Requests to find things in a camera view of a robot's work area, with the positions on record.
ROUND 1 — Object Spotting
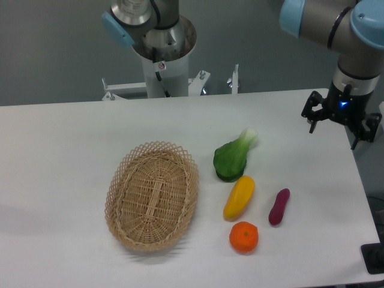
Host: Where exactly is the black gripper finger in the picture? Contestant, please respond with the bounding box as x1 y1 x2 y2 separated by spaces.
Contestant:
301 91 328 134
346 113 382 149

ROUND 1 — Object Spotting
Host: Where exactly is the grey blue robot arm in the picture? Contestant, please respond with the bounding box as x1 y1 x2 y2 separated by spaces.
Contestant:
101 1 383 142

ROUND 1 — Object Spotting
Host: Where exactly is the green bok choy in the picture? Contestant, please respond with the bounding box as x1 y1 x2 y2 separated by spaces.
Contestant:
213 128 257 182

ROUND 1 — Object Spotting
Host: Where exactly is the white metal bracket frame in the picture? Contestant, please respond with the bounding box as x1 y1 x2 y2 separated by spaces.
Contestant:
101 64 241 101

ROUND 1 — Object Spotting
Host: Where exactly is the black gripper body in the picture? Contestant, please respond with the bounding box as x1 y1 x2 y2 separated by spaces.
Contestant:
325 82 376 125

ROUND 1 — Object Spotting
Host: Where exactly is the white frame at right edge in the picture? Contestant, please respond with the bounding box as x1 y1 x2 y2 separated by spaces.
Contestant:
379 101 384 116

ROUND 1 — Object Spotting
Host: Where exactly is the black device at table edge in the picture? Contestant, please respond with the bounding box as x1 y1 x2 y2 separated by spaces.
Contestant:
361 243 383 275

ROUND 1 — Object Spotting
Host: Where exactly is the yellow mango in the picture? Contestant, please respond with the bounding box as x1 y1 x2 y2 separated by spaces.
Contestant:
223 175 256 221

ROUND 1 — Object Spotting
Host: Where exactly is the woven wicker basket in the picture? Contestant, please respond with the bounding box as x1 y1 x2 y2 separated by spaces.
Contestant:
104 141 199 253

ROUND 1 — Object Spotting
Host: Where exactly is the orange tangerine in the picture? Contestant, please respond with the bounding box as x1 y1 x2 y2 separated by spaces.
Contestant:
229 221 259 253

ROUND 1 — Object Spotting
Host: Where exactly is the black cable on pedestal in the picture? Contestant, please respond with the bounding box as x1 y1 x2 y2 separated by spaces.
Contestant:
151 47 171 98

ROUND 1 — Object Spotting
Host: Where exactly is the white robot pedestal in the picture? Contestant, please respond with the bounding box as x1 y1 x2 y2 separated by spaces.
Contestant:
134 16 197 98

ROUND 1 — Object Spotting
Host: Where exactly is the purple sweet potato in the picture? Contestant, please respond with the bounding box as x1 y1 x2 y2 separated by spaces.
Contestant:
268 188 290 226

